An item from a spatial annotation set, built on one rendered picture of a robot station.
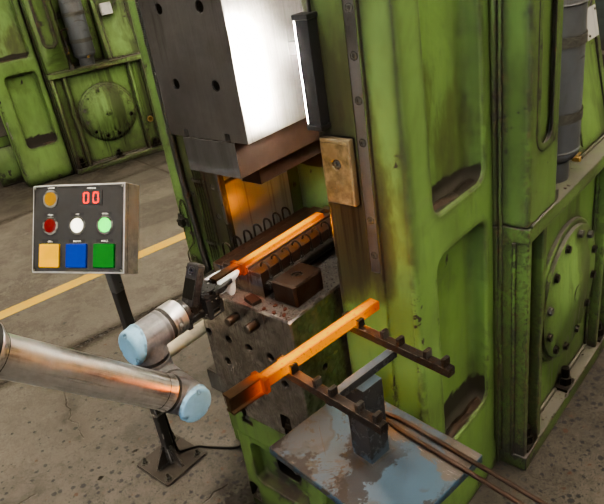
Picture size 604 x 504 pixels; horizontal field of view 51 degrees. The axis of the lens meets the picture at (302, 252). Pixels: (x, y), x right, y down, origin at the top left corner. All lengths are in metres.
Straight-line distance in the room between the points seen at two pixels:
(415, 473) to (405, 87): 0.84
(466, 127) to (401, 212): 0.38
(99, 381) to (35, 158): 5.14
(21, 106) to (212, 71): 4.91
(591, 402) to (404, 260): 1.40
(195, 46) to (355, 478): 1.06
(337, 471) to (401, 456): 0.15
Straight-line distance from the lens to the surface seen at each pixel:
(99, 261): 2.04
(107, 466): 2.82
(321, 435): 1.60
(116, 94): 6.43
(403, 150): 1.46
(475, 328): 2.09
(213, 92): 1.59
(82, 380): 1.38
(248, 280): 1.79
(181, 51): 1.64
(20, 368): 1.32
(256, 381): 1.33
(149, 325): 1.60
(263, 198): 2.07
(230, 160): 1.63
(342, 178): 1.56
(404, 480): 1.48
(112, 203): 2.03
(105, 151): 6.52
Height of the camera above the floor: 1.82
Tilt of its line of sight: 27 degrees down
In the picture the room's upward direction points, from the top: 9 degrees counter-clockwise
